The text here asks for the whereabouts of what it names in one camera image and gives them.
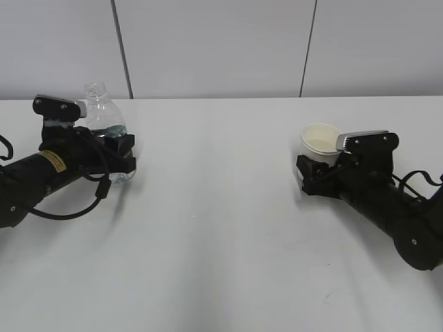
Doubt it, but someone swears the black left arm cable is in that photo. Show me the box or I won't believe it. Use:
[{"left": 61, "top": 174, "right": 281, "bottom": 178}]
[{"left": 0, "top": 126, "right": 112, "bottom": 221}]

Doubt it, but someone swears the white paper cup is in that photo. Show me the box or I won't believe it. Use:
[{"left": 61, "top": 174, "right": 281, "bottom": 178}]
[{"left": 295, "top": 123, "right": 342, "bottom": 167}]

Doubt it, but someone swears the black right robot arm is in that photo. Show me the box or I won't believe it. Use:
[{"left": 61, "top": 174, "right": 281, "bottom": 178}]
[{"left": 296, "top": 153, "right": 442, "bottom": 270}]

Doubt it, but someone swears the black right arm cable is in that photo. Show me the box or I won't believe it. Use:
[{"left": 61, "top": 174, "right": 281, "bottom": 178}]
[{"left": 390, "top": 169, "right": 443, "bottom": 200}]

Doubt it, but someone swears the clear green-label water bottle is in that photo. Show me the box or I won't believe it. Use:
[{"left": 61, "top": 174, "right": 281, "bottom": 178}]
[{"left": 82, "top": 81, "right": 136, "bottom": 185}]

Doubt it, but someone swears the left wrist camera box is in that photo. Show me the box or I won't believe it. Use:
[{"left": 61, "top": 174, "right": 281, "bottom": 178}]
[{"left": 33, "top": 95, "right": 87, "bottom": 122}]

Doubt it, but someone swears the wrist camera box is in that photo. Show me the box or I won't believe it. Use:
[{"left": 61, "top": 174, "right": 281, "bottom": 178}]
[
  {"left": 33, "top": 95, "right": 87, "bottom": 122},
  {"left": 336, "top": 130, "right": 399, "bottom": 176}
]

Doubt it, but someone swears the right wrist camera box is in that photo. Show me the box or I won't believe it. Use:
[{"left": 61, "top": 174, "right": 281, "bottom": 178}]
[{"left": 336, "top": 130, "right": 399, "bottom": 176}]

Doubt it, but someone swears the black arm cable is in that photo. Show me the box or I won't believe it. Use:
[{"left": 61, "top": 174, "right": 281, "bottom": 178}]
[
  {"left": 390, "top": 169, "right": 443, "bottom": 200},
  {"left": 0, "top": 126, "right": 112, "bottom": 221}
]

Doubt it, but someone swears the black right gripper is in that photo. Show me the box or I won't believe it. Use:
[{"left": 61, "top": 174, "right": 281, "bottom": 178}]
[{"left": 296, "top": 152, "right": 398, "bottom": 204}]

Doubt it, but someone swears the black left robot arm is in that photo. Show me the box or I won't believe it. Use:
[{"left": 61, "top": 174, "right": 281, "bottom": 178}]
[{"left": 1, "top": 127, "right": 136, "bottom": 228}]

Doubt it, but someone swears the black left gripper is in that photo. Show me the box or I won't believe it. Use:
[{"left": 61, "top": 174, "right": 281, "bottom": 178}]
[{"left": 39, "top": 126, "right": 136, "bottom": 183}]

